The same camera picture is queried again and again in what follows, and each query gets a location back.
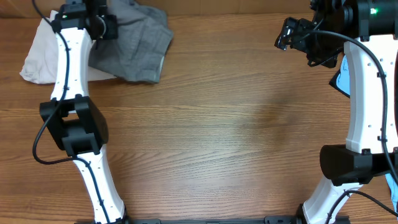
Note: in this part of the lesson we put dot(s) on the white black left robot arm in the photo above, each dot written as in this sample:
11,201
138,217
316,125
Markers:
75,123

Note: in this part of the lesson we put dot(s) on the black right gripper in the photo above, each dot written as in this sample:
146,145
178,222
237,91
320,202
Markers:
328,60

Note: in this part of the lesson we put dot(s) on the grey shorts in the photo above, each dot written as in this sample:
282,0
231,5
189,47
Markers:
137,55

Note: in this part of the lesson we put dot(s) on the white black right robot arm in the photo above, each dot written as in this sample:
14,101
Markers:
366,33

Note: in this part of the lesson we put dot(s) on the beige folded shorts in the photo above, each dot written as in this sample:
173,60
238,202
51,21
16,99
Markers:
40,65

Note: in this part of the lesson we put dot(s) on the light blue shirt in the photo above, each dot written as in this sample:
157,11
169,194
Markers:
389,179

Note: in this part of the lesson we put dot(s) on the black polo shirt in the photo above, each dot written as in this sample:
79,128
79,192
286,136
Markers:
340,82

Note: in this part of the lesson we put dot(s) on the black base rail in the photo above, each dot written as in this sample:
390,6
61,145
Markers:
265,220

